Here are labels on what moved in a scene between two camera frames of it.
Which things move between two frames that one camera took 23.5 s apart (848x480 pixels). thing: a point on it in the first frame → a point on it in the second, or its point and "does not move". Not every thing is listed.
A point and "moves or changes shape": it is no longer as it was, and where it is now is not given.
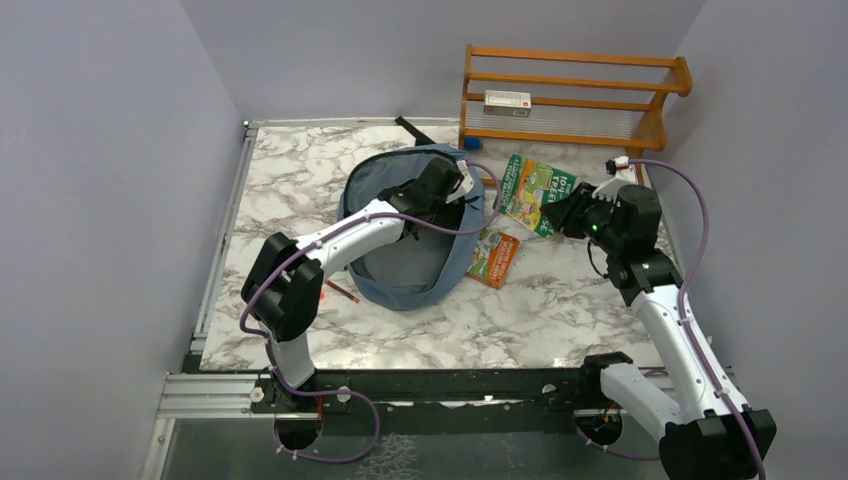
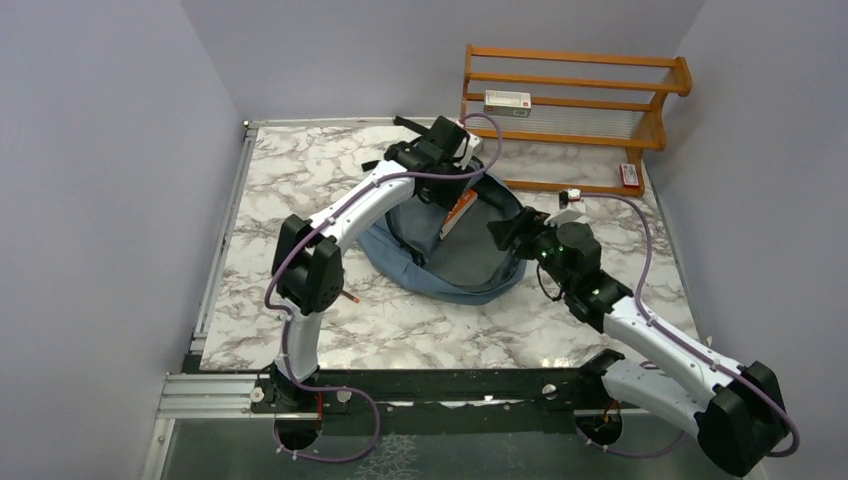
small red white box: x=632 y=168 does not move
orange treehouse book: x=492 y=257 → x=457 y=210
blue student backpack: x=411 y=274 moves or changes shape
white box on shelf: x=509 y=103 does not move
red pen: x=333 y=286 does not move
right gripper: x=565 y=215 → x=505 y=231
